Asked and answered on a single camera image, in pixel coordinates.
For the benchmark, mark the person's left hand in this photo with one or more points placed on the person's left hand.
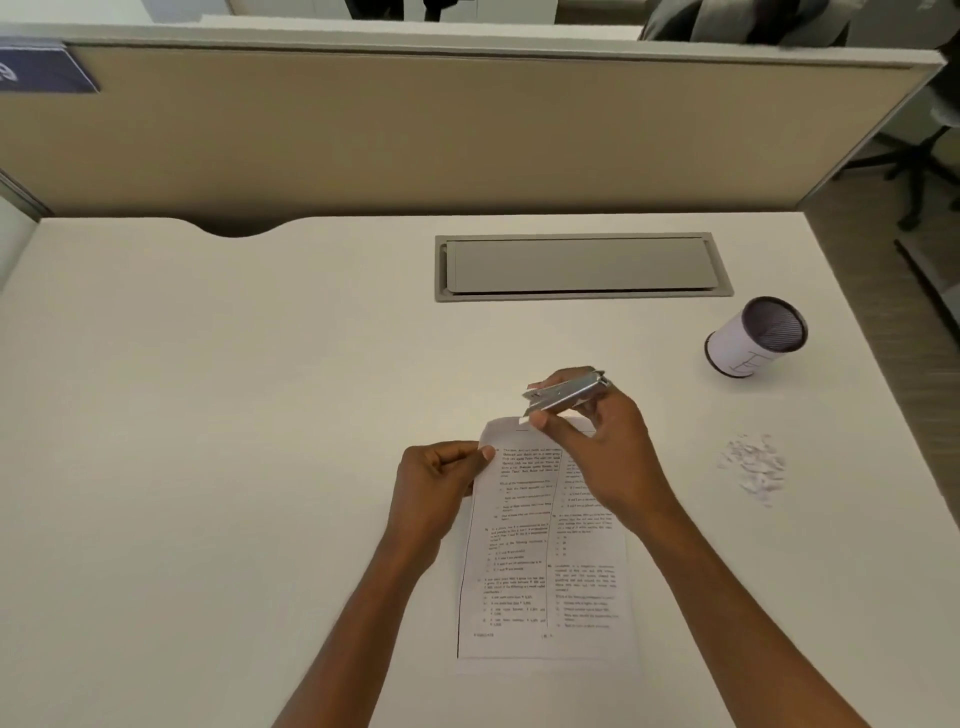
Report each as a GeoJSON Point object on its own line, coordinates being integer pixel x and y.
{"type": "Point", "coordinates": [431, 502]}

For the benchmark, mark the person's right hand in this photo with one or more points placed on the person's right hand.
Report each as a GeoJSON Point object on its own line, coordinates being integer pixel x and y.
{"type": "Point", "coordinates": [615, 465]}

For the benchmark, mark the silver stapler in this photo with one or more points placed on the silver stapler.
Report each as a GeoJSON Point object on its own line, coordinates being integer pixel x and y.
{"type": "Point", "coordinates": [562, 396]}

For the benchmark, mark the stack of printed papers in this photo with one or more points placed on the stack of printed papers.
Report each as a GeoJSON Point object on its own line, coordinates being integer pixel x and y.
{"type": "Point", "coordinates": [517, 585]}

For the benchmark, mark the pile of white paper scraps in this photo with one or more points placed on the pile of white paper scraps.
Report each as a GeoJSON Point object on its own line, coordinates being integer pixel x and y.
{"type": "Point", "coordinates": [757, 465]}

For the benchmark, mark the person's right forearm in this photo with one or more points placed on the person's right forearm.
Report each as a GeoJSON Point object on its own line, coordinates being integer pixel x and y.
{"type": "Point", "coordinates": [735, 622]}

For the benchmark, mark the person's left forearm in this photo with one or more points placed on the person's left forearm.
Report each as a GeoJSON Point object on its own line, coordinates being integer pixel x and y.
{"type": "Point", "coordinates": [360, 645]}

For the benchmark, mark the beige desk partition panel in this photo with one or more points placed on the beige desk partition panel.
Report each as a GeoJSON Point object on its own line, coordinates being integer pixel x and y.
{"type": "Point", "coordinates": [450, 135]}

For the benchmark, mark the black mesh pen holder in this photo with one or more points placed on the black mesh pen holder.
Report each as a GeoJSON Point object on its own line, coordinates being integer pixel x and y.
{"type": "Point", "coordinates": [739, 352]}

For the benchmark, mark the black swivel office chair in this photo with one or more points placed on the black swivel office chair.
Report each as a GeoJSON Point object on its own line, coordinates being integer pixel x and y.
{"type": "Point", "coordinates": [919, 172]}

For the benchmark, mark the grey bag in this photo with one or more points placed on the grey bag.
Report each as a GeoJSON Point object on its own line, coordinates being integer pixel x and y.
{"type": "Point", "coordinates": [735, 19]}

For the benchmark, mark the beige side partition panel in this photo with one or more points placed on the beige side partition panel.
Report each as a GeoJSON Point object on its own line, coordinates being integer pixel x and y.
{"type": "Point", "coordinates": [19, 199]}

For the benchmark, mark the blue number plate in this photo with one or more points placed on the blue number plate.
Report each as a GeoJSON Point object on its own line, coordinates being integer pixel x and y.
{"type": "Point", "coordinates": [45, 71]}

